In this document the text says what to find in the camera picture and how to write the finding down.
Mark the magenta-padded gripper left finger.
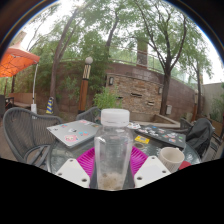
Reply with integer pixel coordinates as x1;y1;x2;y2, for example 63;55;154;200
54;146;97;190

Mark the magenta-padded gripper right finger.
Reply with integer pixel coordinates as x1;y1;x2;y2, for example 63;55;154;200
130;145;172;190

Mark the clear plastic bottle white cap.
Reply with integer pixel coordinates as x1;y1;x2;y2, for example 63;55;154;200
93;108;135;192

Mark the cream ceramic mug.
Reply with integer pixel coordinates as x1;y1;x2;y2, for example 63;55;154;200
157;146;186;174

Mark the tape roll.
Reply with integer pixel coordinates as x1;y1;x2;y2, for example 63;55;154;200
133;142;145;151

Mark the yellow square card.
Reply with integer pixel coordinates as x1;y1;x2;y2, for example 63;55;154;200
133;134;151;145

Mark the flat round red coaster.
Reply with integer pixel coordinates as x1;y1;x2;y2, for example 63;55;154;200
178;160;193;171

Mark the dark laptop with stickers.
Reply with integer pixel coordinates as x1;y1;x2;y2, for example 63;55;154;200
134;123;187;150

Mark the silver laptop with stickers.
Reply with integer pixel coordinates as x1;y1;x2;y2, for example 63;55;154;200
46;118;102;149

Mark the white sticker sheet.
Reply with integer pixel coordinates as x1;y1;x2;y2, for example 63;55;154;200
126;121;142;131

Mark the black jacket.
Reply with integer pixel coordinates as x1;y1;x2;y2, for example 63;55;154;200
185;116;216;158

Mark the blue yellow striped cone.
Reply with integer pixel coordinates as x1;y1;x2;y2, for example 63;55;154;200
45;96;55;116

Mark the green leafy tree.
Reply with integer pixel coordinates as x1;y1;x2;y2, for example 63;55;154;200
19;0;111;116
128;0;214;117

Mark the orange patio umbrella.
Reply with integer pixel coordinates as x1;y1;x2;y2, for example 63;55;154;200
0;45;41;115

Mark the grey wall utility box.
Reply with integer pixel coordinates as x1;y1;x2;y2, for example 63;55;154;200
165;104;174;116

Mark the striped lamp post globe light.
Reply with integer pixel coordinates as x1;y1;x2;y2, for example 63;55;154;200
191;89;201;123
77;56;95;115

